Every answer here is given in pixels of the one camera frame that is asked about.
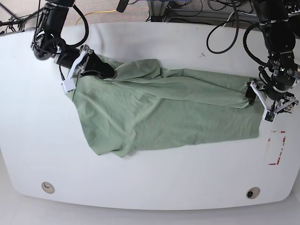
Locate left table grommet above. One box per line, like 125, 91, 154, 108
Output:
41, 182, 55, 194

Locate green polo T-shirt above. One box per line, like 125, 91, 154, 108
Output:
67, 57, 263, 158

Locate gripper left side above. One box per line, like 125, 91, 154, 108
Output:
245, 78, 299, 114

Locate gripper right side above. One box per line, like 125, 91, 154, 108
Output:
67, 45, 115, 80

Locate aluminium frame post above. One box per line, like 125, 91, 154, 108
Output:
147, 0, 169, 22

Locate table grommet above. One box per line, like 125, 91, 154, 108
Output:
246, 187, 260, 199
41, 182, 55, 194

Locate black tripod stand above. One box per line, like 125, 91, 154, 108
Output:
0, 0, 46, 31

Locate right table grommet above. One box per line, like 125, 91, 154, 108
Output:
246, 187, 260, 199

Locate red tape rectangle marker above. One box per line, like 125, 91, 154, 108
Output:
265, 130, 286, 165

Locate wrist camera right side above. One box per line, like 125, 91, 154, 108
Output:
61, 80, 76, 94

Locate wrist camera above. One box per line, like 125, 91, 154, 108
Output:
262, 109, 277, 123
61, 80, 76, 94

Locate yellow cable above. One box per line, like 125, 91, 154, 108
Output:
75, 8, 118, 25

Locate wrist camera left side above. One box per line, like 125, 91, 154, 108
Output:
262, 109, 277, 123

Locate black looping cable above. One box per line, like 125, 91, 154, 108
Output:
206, 9, 241, 54

